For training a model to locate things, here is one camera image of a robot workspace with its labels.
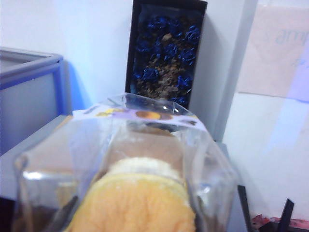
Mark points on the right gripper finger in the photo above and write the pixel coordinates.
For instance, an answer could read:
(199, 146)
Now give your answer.
(64, 217)

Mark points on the clear plastic snack box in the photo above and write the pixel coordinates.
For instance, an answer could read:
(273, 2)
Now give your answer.
(135, 193)

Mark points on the black box of blue roses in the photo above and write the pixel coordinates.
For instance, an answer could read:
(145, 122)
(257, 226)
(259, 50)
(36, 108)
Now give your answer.
(166, 48)

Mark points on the grey blue office partition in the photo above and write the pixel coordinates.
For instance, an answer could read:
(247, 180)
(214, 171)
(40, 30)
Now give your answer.
(24, 96)

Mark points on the black router with antennas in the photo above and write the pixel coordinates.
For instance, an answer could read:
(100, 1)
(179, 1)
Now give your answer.
(245, 212)

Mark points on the paper sheet with handwriting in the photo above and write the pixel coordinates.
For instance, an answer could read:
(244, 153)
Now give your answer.
(272, 60)

